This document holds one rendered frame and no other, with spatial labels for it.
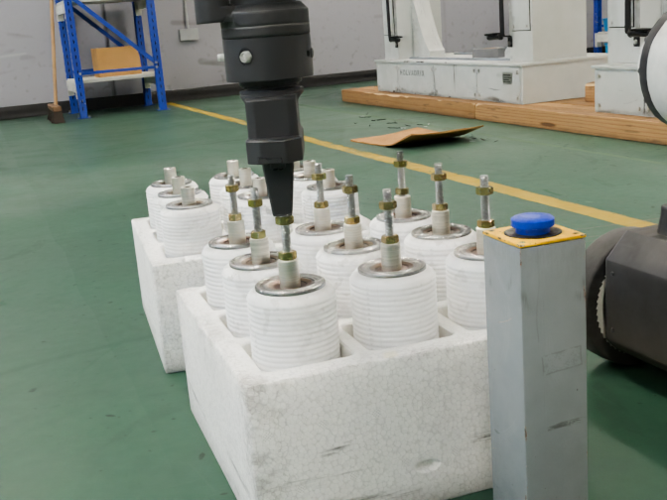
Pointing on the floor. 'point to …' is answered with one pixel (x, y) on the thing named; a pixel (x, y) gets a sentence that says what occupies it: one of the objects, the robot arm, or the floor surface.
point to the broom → (54, 77)
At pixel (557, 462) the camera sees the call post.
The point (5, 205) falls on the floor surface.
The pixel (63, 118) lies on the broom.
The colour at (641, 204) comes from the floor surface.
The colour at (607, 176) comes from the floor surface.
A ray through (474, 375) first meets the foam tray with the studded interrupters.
